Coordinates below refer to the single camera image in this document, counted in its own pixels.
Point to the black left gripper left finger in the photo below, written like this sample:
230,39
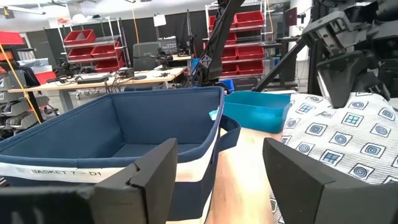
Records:
149,186

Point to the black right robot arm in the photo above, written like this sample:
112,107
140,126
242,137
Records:
214,46

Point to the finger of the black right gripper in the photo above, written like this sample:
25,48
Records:
376,85
342,77

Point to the grey striped square-print cloth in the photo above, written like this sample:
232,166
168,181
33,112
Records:
342,140

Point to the black aluminium table frame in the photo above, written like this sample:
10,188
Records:
280,65

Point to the blue plastic bin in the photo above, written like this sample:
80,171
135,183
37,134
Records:
228,85

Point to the navy fabric basket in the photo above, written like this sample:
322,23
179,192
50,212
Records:
140,124

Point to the red plastic storage bin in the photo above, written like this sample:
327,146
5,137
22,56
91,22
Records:
80,53
107,49
250,52
229,53
79,36
250,67
250,18
109,64

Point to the teal plastic tray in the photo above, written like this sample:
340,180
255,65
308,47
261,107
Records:
255,109

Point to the white paper sign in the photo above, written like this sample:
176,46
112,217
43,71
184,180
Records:
159,20

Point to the wooden workbench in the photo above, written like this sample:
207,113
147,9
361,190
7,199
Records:
149,75

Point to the grey office chair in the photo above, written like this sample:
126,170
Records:
146,51

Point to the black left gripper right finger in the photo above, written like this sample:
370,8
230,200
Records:
311,193

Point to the grey stacked parts bins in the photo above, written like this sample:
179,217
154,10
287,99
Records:
18,109

